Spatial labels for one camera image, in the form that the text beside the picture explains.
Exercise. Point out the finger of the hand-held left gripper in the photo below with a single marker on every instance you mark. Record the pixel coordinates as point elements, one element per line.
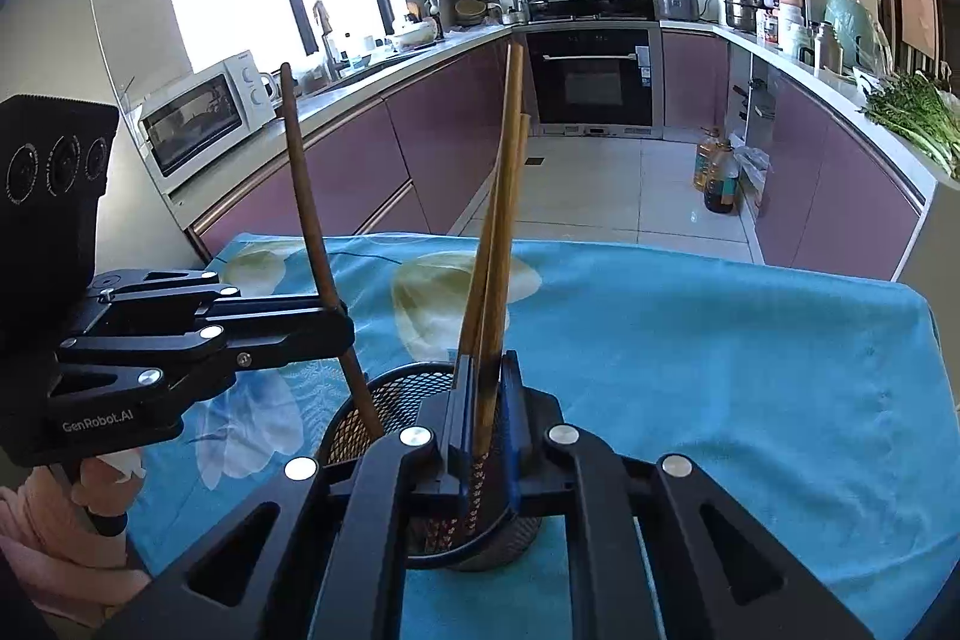
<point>285,336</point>
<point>150,299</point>

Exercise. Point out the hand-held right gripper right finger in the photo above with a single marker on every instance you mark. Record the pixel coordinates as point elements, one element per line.
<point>514,415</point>

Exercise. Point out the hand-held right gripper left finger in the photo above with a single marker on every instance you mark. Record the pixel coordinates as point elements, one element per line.
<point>461,430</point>

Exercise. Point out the black mesh utensil holder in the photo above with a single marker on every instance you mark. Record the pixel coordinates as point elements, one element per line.
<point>390,389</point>

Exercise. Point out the light wooden chopstick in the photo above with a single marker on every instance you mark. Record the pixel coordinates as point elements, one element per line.
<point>501,310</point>
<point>504,160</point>

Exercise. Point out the dark brown wooden chopstick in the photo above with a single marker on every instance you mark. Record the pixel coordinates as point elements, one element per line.
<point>307,212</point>

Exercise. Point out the person's left forearm pink sleeve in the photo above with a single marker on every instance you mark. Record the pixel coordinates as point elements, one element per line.
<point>45,550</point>

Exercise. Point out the person's left hand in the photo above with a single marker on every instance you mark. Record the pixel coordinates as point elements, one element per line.
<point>112,479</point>

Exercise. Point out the white microwave oven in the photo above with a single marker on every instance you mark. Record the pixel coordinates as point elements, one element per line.
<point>195,123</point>

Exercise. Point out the blue floral tablecloth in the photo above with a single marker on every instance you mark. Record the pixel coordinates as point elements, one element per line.
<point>675,347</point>

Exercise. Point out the purple base cabinets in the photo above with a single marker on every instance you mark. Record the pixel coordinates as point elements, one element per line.
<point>420,145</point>
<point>825,183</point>

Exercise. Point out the kitchen faucet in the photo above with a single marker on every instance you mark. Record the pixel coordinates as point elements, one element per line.
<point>324,29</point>

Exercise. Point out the dark cooking oil bottle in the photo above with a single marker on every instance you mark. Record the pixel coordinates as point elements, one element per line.
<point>721,183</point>

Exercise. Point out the yellow cooking oil bottle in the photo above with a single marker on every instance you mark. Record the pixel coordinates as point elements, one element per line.
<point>709,160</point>

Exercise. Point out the clear plastic bag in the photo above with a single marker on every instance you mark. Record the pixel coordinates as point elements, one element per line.
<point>752,175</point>

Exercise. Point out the black built-in oven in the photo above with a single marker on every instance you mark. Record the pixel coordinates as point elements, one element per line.
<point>589,78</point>

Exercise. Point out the round woven basket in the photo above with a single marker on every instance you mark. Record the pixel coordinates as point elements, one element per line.
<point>471,12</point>

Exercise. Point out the black lidded wok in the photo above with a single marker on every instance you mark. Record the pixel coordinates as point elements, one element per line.
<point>551,1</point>
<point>619,1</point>

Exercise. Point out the silver toaster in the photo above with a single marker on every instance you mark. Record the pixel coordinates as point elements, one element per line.
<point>679,3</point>

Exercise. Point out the stainless steel stock pot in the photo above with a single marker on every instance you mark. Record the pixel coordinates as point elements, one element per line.
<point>741,10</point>

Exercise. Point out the steel thermos bottle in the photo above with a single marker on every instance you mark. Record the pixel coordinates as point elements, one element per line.
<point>827,48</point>

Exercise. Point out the green leafy vegetables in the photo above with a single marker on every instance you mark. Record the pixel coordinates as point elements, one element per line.
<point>911,115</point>

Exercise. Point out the pale green appliance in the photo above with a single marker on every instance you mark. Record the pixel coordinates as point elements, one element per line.
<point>859,29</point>

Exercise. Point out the brown wall board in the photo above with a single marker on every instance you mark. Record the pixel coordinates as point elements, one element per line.
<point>916,14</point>

